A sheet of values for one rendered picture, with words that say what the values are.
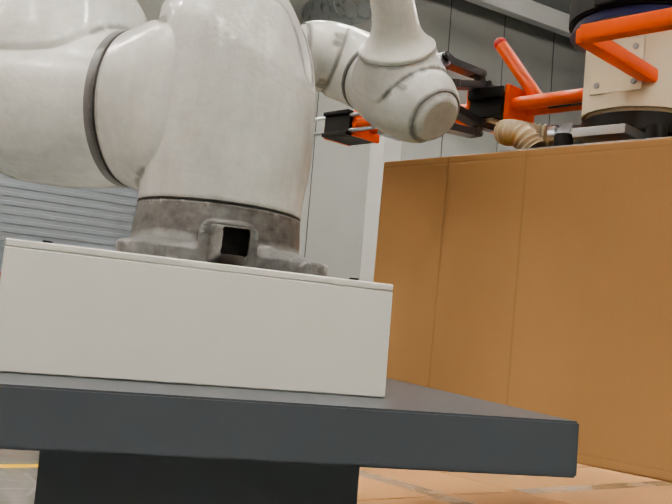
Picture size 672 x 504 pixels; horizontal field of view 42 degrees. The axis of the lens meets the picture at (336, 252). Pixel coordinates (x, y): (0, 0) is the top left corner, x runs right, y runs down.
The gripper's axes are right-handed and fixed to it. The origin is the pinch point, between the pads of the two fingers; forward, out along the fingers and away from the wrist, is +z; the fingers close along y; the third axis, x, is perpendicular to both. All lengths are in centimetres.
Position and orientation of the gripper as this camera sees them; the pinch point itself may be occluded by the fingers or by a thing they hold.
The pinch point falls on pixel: (496, 110)
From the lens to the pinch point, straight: 152.7
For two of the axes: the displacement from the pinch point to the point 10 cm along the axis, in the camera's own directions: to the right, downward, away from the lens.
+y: -0.8, 9.9, -1.0
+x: 6.0, -0.3, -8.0
